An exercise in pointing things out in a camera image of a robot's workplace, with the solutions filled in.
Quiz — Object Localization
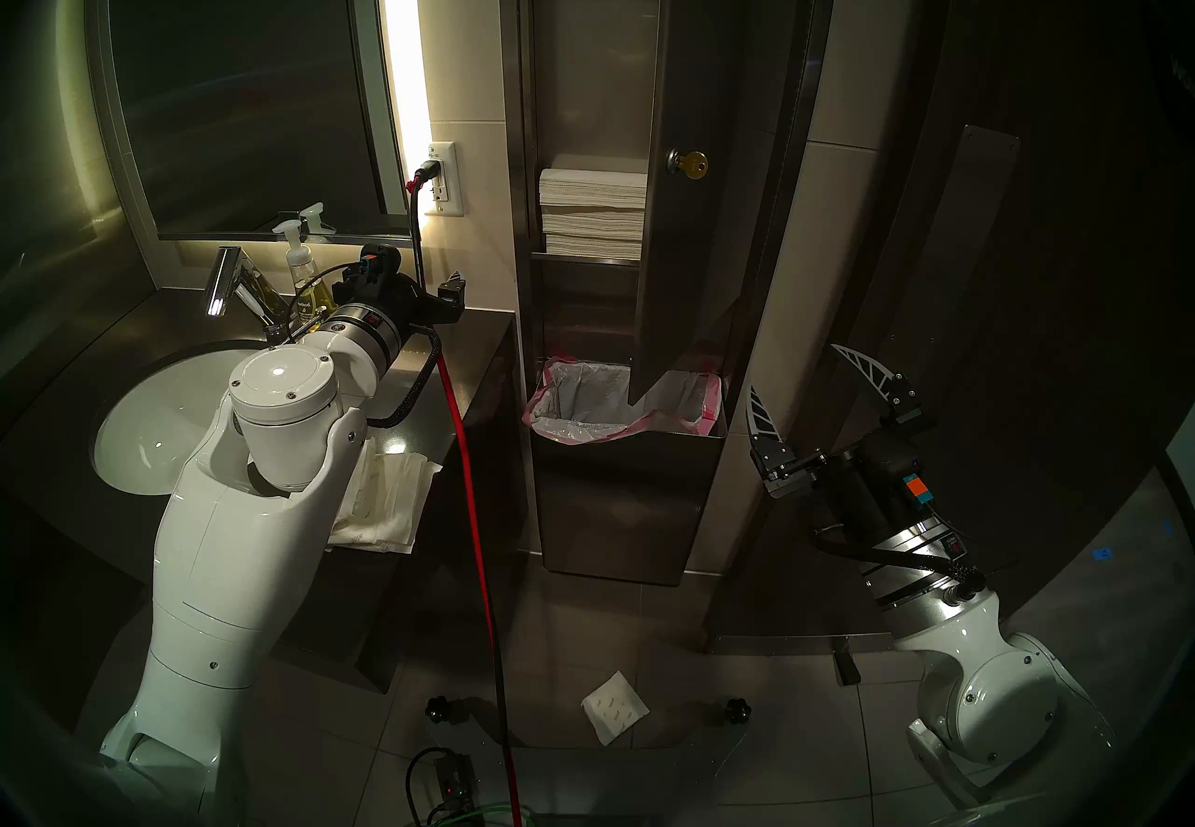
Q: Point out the crumpled white paper towel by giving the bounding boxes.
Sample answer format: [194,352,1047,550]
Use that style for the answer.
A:
[581,671,651,747]

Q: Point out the green cable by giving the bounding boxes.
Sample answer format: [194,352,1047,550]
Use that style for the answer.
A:
[425,802,538,827]

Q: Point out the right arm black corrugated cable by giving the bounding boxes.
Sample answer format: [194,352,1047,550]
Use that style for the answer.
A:
[808,528,983,602]

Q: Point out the dark wooden door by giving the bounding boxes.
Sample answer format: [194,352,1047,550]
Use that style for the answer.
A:
[700,0,1195,653]

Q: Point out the folded white paper towel stack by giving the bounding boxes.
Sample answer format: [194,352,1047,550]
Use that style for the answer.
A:
[331,438,379,529]

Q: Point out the dark vanity counter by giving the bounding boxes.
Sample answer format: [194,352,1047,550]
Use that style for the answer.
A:
[0,288,519,695]

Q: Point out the thin black looped cable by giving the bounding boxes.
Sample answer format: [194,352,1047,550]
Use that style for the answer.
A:
[404,746,458,827]

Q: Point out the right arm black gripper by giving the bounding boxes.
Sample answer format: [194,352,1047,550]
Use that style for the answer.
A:
[745,344,940,561]

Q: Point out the stainless recessed dispenser cabinet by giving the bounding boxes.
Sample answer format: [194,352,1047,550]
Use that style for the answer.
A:
[495,0,843,588]

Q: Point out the clear soap pump bottle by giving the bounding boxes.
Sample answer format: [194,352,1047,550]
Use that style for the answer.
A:
[273,220,335,322]

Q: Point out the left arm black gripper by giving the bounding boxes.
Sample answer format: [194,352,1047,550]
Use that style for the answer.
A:
[378,271,468,340]

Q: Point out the chrome faucet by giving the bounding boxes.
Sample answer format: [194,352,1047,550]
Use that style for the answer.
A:
[205,246,292,340]

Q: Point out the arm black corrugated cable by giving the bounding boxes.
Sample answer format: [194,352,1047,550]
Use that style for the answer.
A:
[364,325,443,429]
[808,528,983,602]

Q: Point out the framed wall mirror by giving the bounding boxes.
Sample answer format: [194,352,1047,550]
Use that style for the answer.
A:
[91,0,386,243]

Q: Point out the stainless towel dispenser door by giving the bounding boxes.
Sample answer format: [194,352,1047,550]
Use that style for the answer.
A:
[627,0,827,406]

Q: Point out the black power box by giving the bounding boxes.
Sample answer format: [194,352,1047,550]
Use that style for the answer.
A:
[431,750,485,817]

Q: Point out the trash bin with pink liner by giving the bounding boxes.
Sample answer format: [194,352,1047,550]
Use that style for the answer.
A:
[523,356,727,445]

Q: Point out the paper towels inside dispenser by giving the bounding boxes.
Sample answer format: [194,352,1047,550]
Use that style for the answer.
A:
[539,168,648,262]

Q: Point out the flat white paper towel pile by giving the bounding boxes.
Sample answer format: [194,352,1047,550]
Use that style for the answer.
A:
[327,452,444,555]

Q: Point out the vertical wall light strip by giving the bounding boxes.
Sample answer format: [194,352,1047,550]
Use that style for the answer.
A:
[373,0,432,182]

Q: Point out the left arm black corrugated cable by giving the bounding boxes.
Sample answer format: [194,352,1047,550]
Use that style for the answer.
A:
[364,325,443,429]

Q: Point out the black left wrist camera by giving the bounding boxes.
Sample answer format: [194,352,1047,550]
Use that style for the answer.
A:
[341,243,404,303]

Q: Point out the white sink basin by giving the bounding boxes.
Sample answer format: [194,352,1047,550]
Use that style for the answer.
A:
[91,347,267,497]

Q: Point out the white wall outlet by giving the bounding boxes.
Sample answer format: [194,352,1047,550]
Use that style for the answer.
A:
[427,141,463,217]

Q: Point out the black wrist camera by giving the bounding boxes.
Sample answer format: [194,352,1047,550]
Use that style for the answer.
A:
[859,442,935,513]
[341,243,404,303]

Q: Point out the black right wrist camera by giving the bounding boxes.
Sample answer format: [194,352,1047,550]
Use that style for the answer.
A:
[859,442,935,513]

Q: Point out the stainless waste bin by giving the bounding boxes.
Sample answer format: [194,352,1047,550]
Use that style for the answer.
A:
[527,410,729,588]

